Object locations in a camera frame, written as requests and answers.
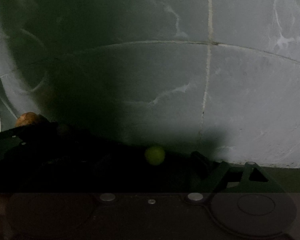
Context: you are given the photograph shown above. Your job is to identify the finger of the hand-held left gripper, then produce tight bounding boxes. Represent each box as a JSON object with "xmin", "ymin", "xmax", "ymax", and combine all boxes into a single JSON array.
[{"xmin": 0, "ymin": 122, "xmax": 60, "ymax": 161}]

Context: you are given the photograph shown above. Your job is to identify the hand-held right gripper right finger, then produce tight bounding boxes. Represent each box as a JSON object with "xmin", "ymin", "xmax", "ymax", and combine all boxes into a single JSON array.
[{"xmin": 184, "ymin": 151, "xmax": 286, "ymax": 203}]

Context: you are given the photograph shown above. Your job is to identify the red apple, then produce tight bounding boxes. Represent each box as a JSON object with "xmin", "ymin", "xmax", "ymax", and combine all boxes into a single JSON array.
[{"xmin": 14, "ymin": 112, "xmax": 49, "ymax": 128}]

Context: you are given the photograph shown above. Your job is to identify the green grape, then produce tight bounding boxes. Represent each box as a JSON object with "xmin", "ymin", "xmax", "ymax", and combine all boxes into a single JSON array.
[{"xmin": 144, "ymin": 145, "xmax": 165, "ymax": 166}]

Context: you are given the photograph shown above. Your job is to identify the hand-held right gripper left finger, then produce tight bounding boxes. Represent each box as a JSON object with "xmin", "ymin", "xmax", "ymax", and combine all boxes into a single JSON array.
[{"xmin": 62, "ymin": 154, "xmax": 119, "ymax": 203}]

